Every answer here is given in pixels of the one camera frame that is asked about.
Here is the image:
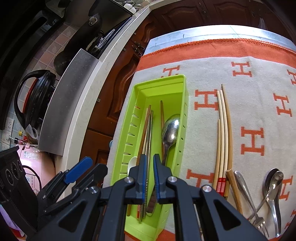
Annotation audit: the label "gas stove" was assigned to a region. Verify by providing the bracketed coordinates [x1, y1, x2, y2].
[85, 28, 130, 58]

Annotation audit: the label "brown plastic bag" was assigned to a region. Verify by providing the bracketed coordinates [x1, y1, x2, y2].
[24, 124, 38, 145]

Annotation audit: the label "black range hood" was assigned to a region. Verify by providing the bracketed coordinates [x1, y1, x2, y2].
[0, 0, 65, 77]

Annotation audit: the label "pink appliance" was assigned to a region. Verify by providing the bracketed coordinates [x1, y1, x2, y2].
[18, 144, 57, 193]

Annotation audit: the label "wooden kitchen cabinets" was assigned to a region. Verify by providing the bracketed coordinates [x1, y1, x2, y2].
[87, 0, 296, 167]

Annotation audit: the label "stainless steel board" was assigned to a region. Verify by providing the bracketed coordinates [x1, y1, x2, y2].
[38, 48, 101, 156]

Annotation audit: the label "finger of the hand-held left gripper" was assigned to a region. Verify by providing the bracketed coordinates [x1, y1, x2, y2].
[37, 157, 93, 201]
[43, 163, 108, 214]

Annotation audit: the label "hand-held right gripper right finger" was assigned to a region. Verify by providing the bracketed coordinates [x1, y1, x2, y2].
[153, 153, 269, 241]

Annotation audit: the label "white ceramic cups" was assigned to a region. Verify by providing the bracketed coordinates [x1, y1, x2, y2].
[122, 2, 137, 13]

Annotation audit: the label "black wok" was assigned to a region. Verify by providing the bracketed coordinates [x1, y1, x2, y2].
[54, 50, 72, 75]

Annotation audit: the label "pale blue table cover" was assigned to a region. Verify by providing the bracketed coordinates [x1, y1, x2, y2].
[146, 24, 296, 56]

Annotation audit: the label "large metal spoon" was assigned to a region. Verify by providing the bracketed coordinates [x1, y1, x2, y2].
[146, 113, 181, 216]

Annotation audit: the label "black pressure cooker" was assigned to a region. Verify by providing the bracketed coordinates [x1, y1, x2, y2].
[14, 70, 57, 131]

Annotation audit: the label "brown wooden chopstick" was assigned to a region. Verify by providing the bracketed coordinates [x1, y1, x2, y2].
[225, 169, 243, 215]
[126, 105, 152, 216]
[160, 100, 166, 153]

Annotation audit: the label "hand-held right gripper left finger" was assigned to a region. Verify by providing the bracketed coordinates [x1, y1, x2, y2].
[28, 154, 148, 241]

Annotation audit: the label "metal fork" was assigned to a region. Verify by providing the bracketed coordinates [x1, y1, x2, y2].
[233, 171, 270, 238]

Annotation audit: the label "metal chopstick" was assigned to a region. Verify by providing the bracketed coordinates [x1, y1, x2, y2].
[142, 110, 152, 218]
[144, 110, 154, 163]

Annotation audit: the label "orange printed blanket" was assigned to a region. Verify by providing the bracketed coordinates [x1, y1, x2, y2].
[133, 38, 296, 241]

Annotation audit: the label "dark glass panel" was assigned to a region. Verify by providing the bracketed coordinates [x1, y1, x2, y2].
[92, 0, 134, 40]

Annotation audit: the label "wall socket panel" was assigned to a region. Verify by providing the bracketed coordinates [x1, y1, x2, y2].
[0, 117, 14, 149]

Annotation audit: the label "green plastic utensil tray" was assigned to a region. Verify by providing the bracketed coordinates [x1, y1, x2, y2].
[112, 74, 189, 238]

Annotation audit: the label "white ceramic spoon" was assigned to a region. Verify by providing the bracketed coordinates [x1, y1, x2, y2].
[127, 156, 138, 176]

